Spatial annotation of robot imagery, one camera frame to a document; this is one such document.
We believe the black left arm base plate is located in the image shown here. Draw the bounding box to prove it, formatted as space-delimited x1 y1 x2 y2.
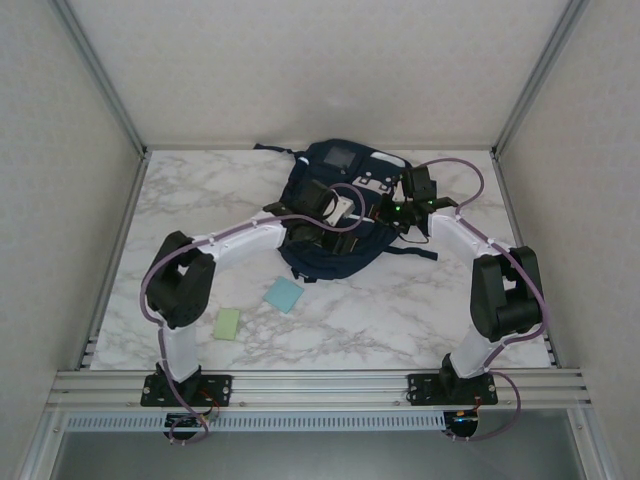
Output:
139 373 234 407

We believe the grey slotted cable duct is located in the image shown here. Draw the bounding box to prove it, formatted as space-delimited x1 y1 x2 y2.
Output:
64 412 446 432

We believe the blue sticky note pad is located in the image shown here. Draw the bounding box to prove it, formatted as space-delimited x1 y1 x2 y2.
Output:
263 277 305 315

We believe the aluminium table side rail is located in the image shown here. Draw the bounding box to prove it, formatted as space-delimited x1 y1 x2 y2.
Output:
492 149 561 369
74 149 151 371

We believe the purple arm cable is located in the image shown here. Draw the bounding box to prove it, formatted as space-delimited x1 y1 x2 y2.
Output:
399 157 549 444
139 182 369 446

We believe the navy blue backpack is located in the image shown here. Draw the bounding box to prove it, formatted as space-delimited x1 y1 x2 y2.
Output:
253 138 439 284

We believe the aluminium frame post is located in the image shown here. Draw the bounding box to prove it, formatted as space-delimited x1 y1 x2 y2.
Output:
49 0 151 161
489 0 594 161

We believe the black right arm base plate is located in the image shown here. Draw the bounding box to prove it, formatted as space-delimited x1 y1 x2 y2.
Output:
407 372 500 406

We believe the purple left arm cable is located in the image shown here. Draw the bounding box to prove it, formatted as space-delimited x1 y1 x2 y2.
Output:
139 182 369 446

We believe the black controller board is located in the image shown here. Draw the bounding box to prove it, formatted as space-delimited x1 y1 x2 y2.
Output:
449 409 480 436
165 412 207 429

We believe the light green sticky note pad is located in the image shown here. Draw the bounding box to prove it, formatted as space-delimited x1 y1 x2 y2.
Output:
213 308 242 342

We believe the aluminium mounting rail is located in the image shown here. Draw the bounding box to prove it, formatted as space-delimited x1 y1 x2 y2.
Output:
47 368 594 412

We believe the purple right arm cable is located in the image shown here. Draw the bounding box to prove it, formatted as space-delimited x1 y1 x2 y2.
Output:
399 157 549 444

